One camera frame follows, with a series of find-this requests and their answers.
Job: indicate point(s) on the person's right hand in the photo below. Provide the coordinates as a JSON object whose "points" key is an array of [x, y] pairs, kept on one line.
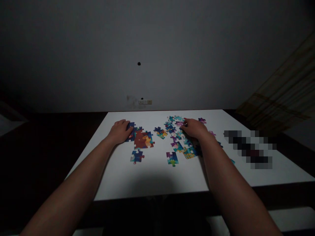
{"points": [[195, 130]]}

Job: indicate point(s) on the person's left hand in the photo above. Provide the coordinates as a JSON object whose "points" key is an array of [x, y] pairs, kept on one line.
{"points": [[119, 132]]}

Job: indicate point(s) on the assembled red orange puzzle section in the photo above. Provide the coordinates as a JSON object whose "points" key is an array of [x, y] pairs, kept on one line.
{"points": [[144, 140]]}

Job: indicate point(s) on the purple puzzle piece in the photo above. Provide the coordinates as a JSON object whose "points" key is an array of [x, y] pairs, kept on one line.
{"points": [[202, 120]]}

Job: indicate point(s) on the pink puzzle piece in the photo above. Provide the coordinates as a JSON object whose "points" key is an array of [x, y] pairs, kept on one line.
{"points": [[212, 133]]}

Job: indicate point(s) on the pile of loose puzzle pieces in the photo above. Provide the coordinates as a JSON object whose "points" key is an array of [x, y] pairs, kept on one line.
{"points": [[178, 145]]}

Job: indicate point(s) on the dark blue puzzle piece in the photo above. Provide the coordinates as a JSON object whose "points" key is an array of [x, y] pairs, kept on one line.
{"points": [[220, 144]]}

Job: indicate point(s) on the blue pink joined puzzle pieces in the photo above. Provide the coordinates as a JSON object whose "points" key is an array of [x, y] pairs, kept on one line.
{"points": [[136, 156]]}

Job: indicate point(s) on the blue yellow joined puzzle pieces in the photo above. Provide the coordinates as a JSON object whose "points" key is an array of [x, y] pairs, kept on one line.
{"points": [[161, 132]]}

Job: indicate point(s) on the purple green joined puzzle pieces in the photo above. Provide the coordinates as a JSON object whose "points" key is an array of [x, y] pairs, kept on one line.
{"points": [[172, 158]]}

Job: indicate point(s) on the beige checked curtain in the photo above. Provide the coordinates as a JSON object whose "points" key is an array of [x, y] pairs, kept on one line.
{"points": [[283, 98]]}

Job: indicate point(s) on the white flat seat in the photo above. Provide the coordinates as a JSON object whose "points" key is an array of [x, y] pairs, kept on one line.
{"points": [[270, 218]]}

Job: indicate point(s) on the white wall socket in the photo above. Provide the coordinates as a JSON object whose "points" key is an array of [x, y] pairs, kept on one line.
{"points": [[145, 102]]}

